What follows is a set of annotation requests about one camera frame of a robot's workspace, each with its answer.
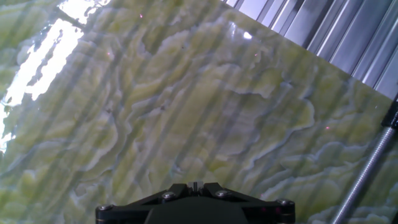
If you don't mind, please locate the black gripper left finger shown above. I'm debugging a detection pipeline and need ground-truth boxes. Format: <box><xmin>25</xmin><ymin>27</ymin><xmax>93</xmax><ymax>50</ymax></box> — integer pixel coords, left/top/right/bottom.
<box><xmin>95</xmin><ymin>182</ymin><xmax>194</xmax><ymax>224</ymax></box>

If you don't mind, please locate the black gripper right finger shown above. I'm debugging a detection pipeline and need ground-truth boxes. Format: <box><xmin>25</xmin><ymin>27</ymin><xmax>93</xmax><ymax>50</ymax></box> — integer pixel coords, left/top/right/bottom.
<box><xmin>196</xmin><ymin>182</ymin><xmax>295</xmax><ymax>224</ymax></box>

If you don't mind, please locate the green marble pattern mat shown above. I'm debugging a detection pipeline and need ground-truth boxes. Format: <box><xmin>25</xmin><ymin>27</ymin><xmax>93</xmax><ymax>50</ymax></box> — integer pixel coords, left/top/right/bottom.
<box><xmin>0</xmin><ymin>0</ymin><xmax>398</xmax><ymax>224</ymax></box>

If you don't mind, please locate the black C-clamp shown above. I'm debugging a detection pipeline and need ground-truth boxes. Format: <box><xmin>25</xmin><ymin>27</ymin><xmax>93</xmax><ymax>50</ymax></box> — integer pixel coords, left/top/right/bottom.
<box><xmin>330</xmin><ymin>93</ymin><xmax>398</xmax><ymax>224</ymax></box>

